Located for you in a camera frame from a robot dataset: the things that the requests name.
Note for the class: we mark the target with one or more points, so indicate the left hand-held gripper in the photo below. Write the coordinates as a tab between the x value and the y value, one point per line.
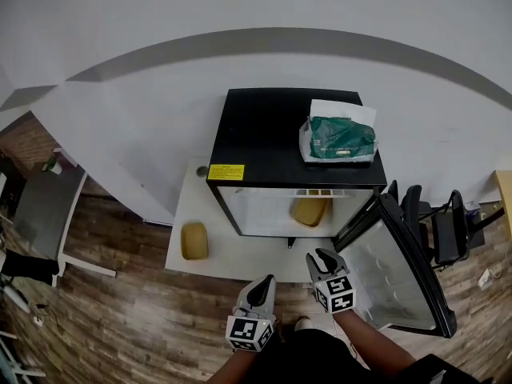
246	330

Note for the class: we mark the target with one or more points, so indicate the low white table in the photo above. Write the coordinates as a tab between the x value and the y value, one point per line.
248	258

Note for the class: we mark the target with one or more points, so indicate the person's left forearm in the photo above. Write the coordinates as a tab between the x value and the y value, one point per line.
236	368

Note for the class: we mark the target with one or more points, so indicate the green and white tissue pack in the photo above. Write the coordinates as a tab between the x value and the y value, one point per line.
340	138

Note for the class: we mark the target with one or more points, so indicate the person's black clothing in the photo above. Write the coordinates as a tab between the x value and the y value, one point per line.
312	358

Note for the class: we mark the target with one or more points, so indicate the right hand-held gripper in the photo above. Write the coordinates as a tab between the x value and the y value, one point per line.
336	294

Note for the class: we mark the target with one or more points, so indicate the grey desk with white frame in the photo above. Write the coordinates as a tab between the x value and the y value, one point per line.
44	210

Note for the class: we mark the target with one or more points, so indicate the person's right white shoe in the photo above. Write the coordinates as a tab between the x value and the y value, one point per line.
302	323

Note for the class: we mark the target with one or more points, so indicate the green and white cup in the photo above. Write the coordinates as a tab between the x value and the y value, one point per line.
54	166

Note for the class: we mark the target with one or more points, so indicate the black cloth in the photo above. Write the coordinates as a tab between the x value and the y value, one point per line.
28	266

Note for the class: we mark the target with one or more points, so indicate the person's right forearm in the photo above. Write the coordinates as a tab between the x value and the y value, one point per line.
368	338

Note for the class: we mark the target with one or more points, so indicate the black folding chair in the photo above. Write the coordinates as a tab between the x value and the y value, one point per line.
412	210
452	230

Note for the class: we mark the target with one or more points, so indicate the white power strip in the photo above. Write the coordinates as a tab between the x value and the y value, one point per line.
485	279

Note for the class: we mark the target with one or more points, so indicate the black mini fridge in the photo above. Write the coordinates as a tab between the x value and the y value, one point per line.
272	134

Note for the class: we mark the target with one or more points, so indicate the yellow wooden table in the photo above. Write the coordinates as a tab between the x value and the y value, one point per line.
505	192

